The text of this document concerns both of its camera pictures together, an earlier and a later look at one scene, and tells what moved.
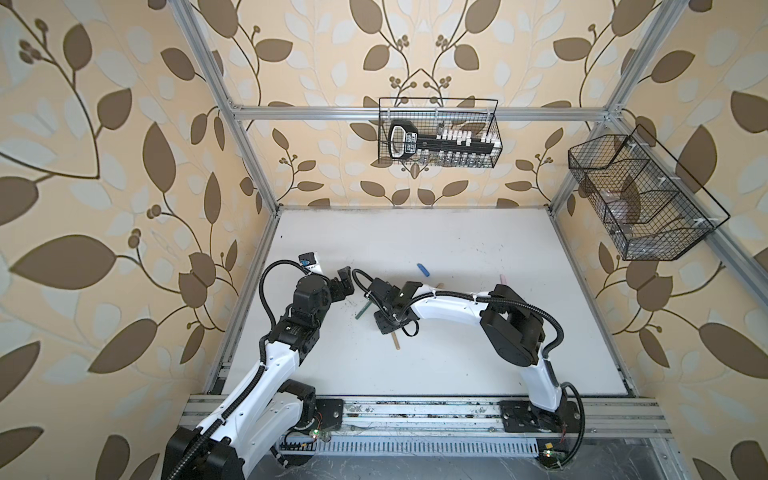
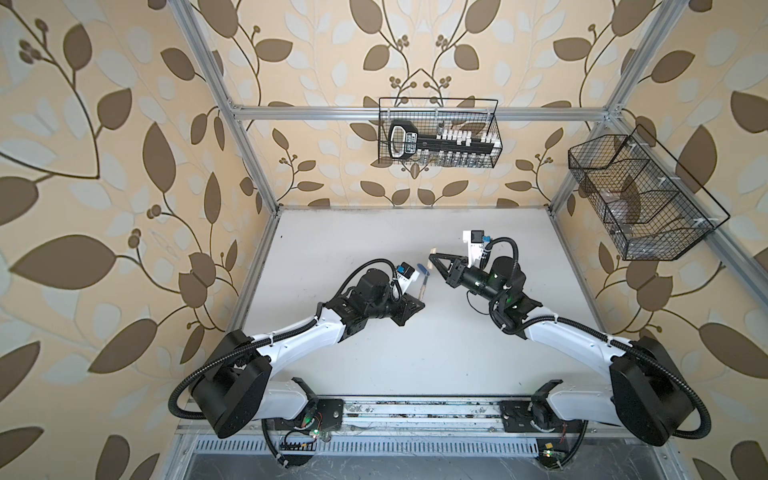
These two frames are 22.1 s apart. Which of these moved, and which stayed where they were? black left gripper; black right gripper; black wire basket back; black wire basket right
Moved: black left gripper; black right gripper
Stayed: black wire basket back; black wire basket right
